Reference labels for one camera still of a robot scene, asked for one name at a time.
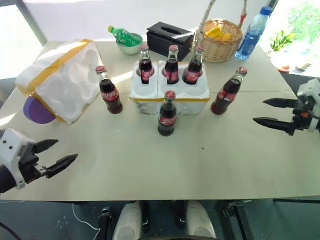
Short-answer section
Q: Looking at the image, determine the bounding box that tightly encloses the wicker basket with rope handle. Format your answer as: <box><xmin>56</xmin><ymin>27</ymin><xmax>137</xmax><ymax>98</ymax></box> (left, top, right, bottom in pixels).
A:
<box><xmin>193</xmin><ymin>0</ymin><xmax>249</xmax><ymax>64</ymax></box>

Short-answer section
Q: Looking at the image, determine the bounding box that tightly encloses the thin white cable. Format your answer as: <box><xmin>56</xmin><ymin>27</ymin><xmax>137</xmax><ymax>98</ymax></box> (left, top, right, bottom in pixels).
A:
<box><xmin>71</xmin><ymin>203</ymin><xmax>101</xmax><ymax>231</ymax></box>

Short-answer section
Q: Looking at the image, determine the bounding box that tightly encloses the white foam bottle tray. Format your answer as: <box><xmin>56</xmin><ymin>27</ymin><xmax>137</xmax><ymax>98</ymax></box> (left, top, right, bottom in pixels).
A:
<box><xmin>128</xmin><ymin>59</ymin><xmax>211</xmax><ymax>117</ymax></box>

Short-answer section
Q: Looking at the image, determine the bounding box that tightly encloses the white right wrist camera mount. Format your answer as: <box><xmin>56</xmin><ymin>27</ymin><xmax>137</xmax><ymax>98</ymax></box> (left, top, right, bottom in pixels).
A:
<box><xmin>296</xmin><ymin>77</ymin><xmax>320</xmax><ymax>134</ymax></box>

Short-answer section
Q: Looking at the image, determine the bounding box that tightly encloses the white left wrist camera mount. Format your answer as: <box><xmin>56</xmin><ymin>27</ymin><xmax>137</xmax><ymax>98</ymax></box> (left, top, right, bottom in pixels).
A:
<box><xmin>0</xmin><ymin>128</ymin><xmax>36</xmax><ymax>191</ymax></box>

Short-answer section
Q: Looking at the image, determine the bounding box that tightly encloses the white foam lid yellow tape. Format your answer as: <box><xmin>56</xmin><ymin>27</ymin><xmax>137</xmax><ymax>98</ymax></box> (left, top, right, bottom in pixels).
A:
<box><xmin>14</xmin><ymin>38</ymin><xmax>105</xmax><ymax>126</ymax></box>

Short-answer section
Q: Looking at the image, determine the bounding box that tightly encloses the black table frame strut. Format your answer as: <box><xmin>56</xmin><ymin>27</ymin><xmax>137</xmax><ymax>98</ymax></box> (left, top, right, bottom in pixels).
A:
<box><xmin>221</xmin><ymin>199</ymin><xmax>252</xmax><ymax>240</ymax></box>

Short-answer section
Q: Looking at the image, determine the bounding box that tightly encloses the purple round bowl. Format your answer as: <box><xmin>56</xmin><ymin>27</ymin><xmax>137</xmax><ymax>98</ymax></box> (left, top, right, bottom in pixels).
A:
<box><xmin>22</xmin><ymin>96</ymin><xmax>56</xmax><ymax>125</ymax></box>

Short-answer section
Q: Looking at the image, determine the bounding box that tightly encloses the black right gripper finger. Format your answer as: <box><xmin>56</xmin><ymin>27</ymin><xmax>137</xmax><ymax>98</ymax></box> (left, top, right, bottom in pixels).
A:
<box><xmin>262</xmin><ymin>97</ymin><xmax>299</xmax><ymax>110</ymax></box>
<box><xmin>252</xmin><ymin>116</ymin><xmax>293</xmax><ymax>135</ymax></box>

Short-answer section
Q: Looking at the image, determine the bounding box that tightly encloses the blue plastic water bottle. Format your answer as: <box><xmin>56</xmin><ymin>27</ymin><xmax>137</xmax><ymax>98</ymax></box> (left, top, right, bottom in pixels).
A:
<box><xmin>234</xmin><ymin>5</ymin><xmax>274</xmax><ymax>61</ymax></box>

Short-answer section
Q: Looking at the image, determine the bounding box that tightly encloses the silver green bowl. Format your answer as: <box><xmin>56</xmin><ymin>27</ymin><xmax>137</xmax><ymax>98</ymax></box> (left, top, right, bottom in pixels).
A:
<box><xmin>115</xmin><ymin>32</ymin><xmax>144</xmax><ymax>56</ymax></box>

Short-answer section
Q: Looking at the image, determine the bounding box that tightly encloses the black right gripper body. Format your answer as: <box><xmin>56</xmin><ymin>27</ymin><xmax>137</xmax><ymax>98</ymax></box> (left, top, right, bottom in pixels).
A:
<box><xmin>288</xmin><ymin>97</ymin><xmax>314</xmax><ymax>137</ymax></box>

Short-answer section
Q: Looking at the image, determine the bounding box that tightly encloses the dark grey window post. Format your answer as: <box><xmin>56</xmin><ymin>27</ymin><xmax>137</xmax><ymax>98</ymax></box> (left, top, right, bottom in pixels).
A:
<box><xmin>15</xmin><ymin>0</ymin><xmax>49</xmax><ymax>47</ymax></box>

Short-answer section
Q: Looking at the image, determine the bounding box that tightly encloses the black tissue box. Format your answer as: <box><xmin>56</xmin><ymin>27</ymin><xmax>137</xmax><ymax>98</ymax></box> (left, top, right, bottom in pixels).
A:
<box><xmin>145</xmin><ymin>21</ymin><xmax>196</xmax><ymax>62</ymax></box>

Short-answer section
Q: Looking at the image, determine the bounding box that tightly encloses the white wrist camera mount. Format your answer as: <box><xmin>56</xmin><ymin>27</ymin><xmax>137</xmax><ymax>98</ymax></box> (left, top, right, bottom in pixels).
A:
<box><xmin>296</xmin><ymin>77</ymin><xmax>320</xmax><ymax>134</ymax></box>
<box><xmin>0</xmin><ymin>128</ymin><xmax>36</xmax><ymax>191</ymax></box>

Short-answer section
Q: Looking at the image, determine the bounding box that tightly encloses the black clamp bracket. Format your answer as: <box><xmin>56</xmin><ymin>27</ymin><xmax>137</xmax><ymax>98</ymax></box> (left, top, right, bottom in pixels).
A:
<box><xmin>98</xmin><ymin>205</ymin><xmax>112</xmax><ymax>240</ymax></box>

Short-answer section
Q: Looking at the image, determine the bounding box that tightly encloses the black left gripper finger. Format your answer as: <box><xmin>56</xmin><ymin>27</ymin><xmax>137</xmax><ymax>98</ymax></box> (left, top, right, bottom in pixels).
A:
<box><xmin>45</xmin><ymin>153</ymin><xmax>79</xmax><ymax>179</ymax></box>
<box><xmin>33</xmin><ymin>139</ymin><xmax>60</xmax><ymax>155</ymax></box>

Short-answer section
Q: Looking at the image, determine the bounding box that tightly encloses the glass cola bottle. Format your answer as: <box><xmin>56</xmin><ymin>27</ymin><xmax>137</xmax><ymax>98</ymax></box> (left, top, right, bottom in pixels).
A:
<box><xmin>157</xmin><ymin>90</ymin><xmax>179</xmax><ymax>137</ymax></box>
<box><xmin>163</xmin><ymin>44</ymin><xmax>181</xmax><ymax>85</ymax></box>
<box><xmin>182</xmin><ymin>45</ymin><xmax>206</xmax><ymax>86</ymax></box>
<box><xmin>95</xmin><ymin>65</ymin><xmax>124</xmax><ymax>116</ymax></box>
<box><xmin>137</xmin><ymin>43</ymin><xmax>155</xmax><ymax>85</ymax></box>
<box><xmin>210</xmin><ymin>66</ymin><xmax>249</xmax><ymax>116</ymax></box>

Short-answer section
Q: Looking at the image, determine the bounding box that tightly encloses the green plastic soda bottle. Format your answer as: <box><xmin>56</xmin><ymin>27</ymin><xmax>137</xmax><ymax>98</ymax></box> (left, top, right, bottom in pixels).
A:
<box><xmin>107</xmin><ymin>24</ymin><xmax>141</xmax><ymax>47</ymax></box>

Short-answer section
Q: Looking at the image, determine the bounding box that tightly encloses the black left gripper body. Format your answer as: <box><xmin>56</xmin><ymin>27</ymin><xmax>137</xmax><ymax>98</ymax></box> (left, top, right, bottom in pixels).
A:
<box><xmin>18</xmin><ymin>142</ymin><xmax>49</xmax><ymax>184</ymax></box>

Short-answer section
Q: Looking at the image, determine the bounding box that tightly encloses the green potted plant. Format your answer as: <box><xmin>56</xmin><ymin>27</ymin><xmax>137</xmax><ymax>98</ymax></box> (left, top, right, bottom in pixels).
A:
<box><xmin>265</xmin><ymin>29</ymin><xmax>301</xmax><ymax>56</ymax></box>

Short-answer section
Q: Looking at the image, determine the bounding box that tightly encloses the white rounded shape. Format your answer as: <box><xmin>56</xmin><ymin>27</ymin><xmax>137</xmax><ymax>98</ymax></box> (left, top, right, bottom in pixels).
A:
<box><xmin>112</xmin><ymin>200</ymin><xmax>144</xmax><ymax>240</ymax></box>
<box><xmin>185</xmin><ymin>200</ymin><xmax>217</xmax><ymax>240</ymax></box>

